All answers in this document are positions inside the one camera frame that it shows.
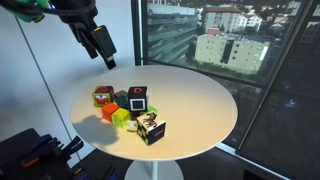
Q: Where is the orange plastic block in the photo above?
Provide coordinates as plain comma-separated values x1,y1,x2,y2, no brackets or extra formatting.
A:
101,102,120,123

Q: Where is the grey plastic block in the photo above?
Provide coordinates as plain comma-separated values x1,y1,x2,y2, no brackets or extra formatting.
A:
114,89,129,101

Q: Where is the black cable bundle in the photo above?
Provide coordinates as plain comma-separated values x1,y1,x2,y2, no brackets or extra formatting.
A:
0,0,46,21

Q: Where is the green plastic mount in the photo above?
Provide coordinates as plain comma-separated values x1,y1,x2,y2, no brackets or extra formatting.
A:
15,0,52,24

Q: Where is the multicoloured soft toy block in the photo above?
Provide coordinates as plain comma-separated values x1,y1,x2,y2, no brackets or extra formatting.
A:
92,85,116,108

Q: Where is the grey glass building outside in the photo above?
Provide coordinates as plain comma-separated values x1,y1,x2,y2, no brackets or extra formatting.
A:
146,2,200,64

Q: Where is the white table pedestal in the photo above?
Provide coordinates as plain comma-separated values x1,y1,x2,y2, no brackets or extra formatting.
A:
124,159,185,180

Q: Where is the white red-roofed building outside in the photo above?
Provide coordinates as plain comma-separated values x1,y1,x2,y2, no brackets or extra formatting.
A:
202,5,264,34

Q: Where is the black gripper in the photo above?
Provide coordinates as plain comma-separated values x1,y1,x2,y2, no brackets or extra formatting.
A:
49,0,118,71

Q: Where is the blue plastic block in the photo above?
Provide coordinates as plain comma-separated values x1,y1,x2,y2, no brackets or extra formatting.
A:
116,95,130,110

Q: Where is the zebra print soft toy block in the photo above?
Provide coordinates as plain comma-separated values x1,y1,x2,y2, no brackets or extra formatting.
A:
125,112,167,146

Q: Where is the black tool cart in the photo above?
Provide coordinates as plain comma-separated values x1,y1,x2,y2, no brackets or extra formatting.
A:
0,128,74,180

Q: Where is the green plastic block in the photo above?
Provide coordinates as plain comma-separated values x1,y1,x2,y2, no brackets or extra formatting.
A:
146,104,159,116

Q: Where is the yellow-green plastic block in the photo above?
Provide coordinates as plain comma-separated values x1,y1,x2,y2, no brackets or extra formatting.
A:
111,107,132,130

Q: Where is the black soft toy block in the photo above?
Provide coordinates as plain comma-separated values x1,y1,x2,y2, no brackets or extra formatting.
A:
127,86,149,113

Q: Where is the beige building outside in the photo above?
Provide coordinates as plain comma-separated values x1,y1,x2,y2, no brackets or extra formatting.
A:
194,32,272,75

